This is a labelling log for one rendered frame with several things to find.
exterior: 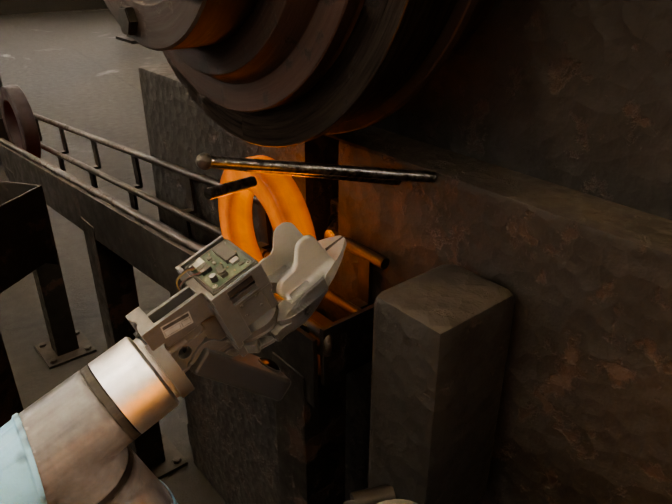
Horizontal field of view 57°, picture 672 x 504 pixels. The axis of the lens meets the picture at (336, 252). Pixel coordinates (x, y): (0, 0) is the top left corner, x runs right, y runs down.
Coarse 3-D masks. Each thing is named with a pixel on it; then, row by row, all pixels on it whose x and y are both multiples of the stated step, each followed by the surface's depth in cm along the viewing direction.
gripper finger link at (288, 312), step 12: (312, 288) 58; (324, 288) 59; (300, 300) 57; (312, 300) 57; (288, 312) 56; (300, 312) 56; (312, 312) 57; (276, 324) 56; (288, 324) 56; (300, 324) 57; (264, 336) 57; (276, 336) 55
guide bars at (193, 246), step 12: (12, 144) 146; (24, 156) 137; (36, 156) 133; (48, 168) 124; (72, 180) 114; (96, 192) 105; (120, 204) 97; (132, 216) 94; (144, 216) 91; (156, 228) 87; (168, 228) 86; (180, 240) 82; (276, 300) 66; (312, 324) 62; (324, 348) 61
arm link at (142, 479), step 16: (128, 448) 54; (128, 464) 53; (144, 464) 56; (128, 480) 52; (144, 480) 54; (160, 480) 60; (112, 496) 51; (128, 496) 52; (144, 496) 53; (160, 496) 55
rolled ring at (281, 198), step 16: (224, 176) 72; (240, 176) 68; (256, 176) 65; (272, 176) 64; (288, 176) 65; (240, 192) 72; (256, 192) 66; (272, 192) 63; (288, 192) 64; (224, 208) 75; (240, 208) 75; (272, 208) 64; (288, 208) 63; (304, 208) 64; (224, 224) 76; (240, 224) 76; (272, 224) 65; (304, 224) 64; (240, 240) 76; (256, 240) 77; (256, 256) 77
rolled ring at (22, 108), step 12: (0, 96) 148; (12, 96) 141; (24, 96) 142; (0, 108) 152; (12, 108) 142; (24, 108) 141; (12, 120) 152; (24, 120) 141; (12, 132) 153; (24, 132) 141; (36, 132) 143; (24, 144) 143; (36, 144) 144
